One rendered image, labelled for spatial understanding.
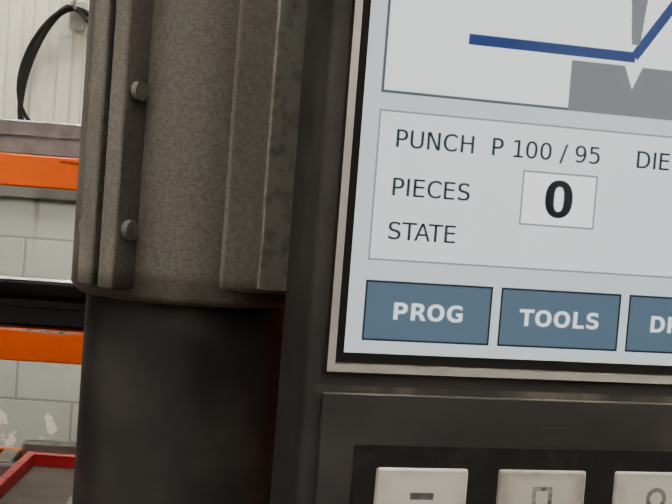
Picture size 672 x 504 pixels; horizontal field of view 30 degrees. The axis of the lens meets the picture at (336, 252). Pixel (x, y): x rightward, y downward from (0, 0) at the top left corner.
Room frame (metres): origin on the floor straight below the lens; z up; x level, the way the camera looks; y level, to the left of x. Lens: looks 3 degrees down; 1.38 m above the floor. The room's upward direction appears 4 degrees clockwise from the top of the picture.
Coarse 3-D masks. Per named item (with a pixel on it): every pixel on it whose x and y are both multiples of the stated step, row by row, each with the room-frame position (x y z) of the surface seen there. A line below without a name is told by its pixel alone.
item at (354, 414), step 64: (320, 0) 0.49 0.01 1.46; (320, 64) 0.48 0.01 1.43; (320, 128) 0.47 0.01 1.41; (320, 192) 0.47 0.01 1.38; (320, 256) 0.47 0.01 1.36; (320, 320) 0.47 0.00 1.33; (320, 384) 0.47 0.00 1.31; (384, 384) 0.47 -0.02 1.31; (448, 384) 0.48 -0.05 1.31; (512, 384) 0.49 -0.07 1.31; (576, 384) 0.49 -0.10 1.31; (640, 384) 0.50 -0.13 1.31; (320, 448) 0.47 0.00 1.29; (384, 448) 0.47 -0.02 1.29; (448, 448) 0.48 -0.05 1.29; (512, 448) 0.49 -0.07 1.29; (576, 448) 0.49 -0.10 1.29; (640, 448) 0.50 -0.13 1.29
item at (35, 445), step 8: (32, 440) 2.92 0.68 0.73; (40, 440) 2.92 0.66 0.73; (48, 440) 2.93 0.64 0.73; (56, 440) 2.94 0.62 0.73; (24, 448) 2.88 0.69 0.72; (32, 448) 2.88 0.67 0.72; (40, 448) 2.88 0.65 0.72; (48, 448) 2.88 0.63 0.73; (56, 448) 2.89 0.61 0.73; (64, 448) 2.89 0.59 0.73; (72, 448) 2.89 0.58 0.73; (0, 464) 2.57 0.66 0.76; (8, 464) 2.57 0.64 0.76; (0, 472) 2.57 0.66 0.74
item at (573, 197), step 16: (528, 176) 0.49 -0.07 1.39; (544, 176) 0.49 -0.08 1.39; (560, 176) 0.49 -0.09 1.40; (576, 176) 0.49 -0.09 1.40; (592, 176) 0.50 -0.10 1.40; (528, 192) 0.49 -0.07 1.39; (544, 192) 0.49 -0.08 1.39; (560, 192) 0.49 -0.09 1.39; (576, 192) 0.49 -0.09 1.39; (592, 192) 0.50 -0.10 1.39; (528, 208) 0.49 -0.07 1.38; (544, 208) 0.49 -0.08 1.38; (560, 208) 0.49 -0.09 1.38; (576, 208) 0.49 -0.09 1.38; (592, 208) 0.50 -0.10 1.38; (528, 224) 0.49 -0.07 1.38; (544, 224) 0.49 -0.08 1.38; (560, 224) 0.49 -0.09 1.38; (576, 224) 0.49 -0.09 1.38; (592, 224) 0.50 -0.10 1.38
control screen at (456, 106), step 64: (384, 0) 0.47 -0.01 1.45; (448, 0) 0.48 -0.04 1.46; (512, 0) 0.49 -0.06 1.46; (576, 0) 0.49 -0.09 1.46; (640, 0) 0.50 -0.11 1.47; (384, 64) 0.47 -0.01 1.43; (448, 64) 0.48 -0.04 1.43; (512, 64) 0.49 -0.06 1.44; (576, 64) 0.49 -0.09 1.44; (640, 64) 0.50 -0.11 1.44; (384, 128) 0.47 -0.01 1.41; (448, 128) 0.48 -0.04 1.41; (512, 128) 0.49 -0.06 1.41; (576, 128) 0.49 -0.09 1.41; (640, 128) 0.50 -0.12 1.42; (384, 192) 0.47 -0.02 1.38; (448, 192) 0.48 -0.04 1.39; (512, 192) 0.49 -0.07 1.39; (640, 192) 0.50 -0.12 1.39; (384, 256) 0.47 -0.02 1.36; (448, 256) 0.48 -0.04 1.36; (512, 256) 0.49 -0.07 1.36; (576, 256) 0.49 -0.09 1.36; (640, 256) 0.50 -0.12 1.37; (384, 320) 0.47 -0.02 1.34; (448, 320) 0.48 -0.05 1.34; (512, 320) 0.49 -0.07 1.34; (576, 320) 0.50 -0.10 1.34; (640, 320) 0.50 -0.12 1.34
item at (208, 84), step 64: (128, 0) 0.55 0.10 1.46; (192, 0) 0.56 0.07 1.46; (256, 0) 0.57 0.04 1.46; (128, 64) 0.56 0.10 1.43; (192, 64) 0.56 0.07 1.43; (256, 64) 0.57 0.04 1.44; (128, 128) 0.56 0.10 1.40; (192, 128) 0.56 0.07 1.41; (256, 128) 0.57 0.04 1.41; (128, 192) 0.56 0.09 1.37; (192, 192) 0.56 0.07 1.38; (256, 192) 0.57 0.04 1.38; (128, 256) 0.56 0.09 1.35; (192, 256) 0.56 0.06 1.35; (256, 256) 0.57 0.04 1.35; (128, 320) 0.58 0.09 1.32; (192, 320) 0.57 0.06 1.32; (256, 320) 0.59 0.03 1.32; (128, 384) 0.58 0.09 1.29; (192, 384) 0.57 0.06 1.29; (256, 384) 0.59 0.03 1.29; (128, 448) 0.58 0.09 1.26; (192, 448) 0.57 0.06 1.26; (256, 448) 0.59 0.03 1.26
